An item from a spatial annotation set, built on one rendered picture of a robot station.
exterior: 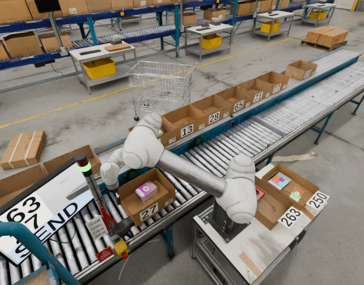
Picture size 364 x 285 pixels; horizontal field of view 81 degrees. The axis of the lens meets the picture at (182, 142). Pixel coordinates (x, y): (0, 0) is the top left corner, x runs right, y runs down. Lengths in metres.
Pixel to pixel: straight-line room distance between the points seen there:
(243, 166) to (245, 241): 0.70
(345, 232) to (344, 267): 0.41
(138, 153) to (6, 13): 5.25
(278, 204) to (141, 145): 1.38
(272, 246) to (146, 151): 1.22
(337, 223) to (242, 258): 1.70
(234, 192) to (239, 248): 0.69
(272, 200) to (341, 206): 1.47
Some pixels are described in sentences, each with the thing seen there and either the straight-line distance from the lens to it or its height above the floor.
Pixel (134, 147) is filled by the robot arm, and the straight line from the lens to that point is 0.97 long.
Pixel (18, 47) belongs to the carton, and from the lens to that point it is 5.82.
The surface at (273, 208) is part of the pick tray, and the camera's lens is 1.98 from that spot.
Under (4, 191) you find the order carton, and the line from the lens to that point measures 2.23.
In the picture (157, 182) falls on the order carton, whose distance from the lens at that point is 2.02.
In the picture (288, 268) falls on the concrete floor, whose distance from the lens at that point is 2.66.
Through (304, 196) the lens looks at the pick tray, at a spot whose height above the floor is 0.76.
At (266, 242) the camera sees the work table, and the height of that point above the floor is 0.75.
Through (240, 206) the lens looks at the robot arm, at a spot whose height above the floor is 1.39.
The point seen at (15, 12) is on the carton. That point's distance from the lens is 5.98.
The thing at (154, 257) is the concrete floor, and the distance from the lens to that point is 2.50.
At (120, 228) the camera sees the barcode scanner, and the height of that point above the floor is 1.09.
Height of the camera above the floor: 2.32
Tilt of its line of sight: 41 degrees down
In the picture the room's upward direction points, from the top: straight up
